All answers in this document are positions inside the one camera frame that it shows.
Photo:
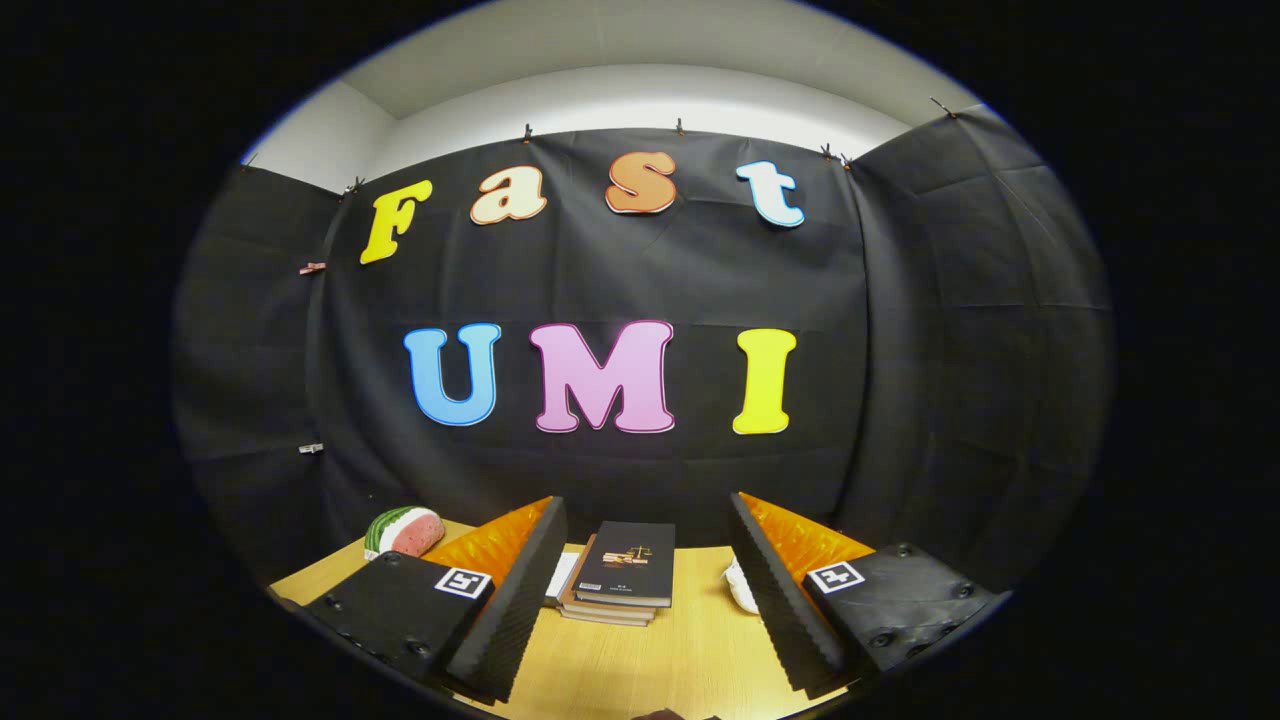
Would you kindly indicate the watermelon slice toy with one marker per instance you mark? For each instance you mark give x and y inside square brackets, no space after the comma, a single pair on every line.
[405,535]

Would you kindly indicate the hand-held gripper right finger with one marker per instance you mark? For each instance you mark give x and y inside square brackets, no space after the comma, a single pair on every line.
[785,610]

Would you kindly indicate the black cover book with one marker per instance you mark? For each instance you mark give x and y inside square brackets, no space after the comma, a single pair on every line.
[630,560]

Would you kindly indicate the portrait cover book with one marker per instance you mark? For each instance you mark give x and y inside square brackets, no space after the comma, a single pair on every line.
[562,575]

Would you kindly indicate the white plush face toy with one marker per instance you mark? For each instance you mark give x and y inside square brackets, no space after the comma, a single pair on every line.
[738,590]

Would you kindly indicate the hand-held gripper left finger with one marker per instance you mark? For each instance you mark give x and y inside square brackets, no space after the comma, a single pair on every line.
[505,620]

